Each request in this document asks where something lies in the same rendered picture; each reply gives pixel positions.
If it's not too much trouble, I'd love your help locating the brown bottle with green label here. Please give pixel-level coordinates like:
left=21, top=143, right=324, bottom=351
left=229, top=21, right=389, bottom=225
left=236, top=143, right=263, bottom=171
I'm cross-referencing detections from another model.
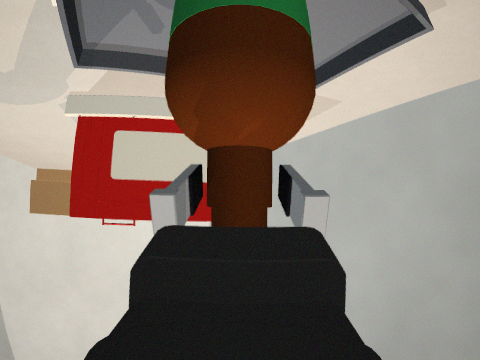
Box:
left=164, top=0, right=316, bottom=227

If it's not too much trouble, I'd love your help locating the red plastic crate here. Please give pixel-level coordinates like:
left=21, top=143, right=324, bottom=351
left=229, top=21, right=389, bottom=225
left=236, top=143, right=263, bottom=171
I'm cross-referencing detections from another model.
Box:
left=70, top=116, right=211, bottom=221

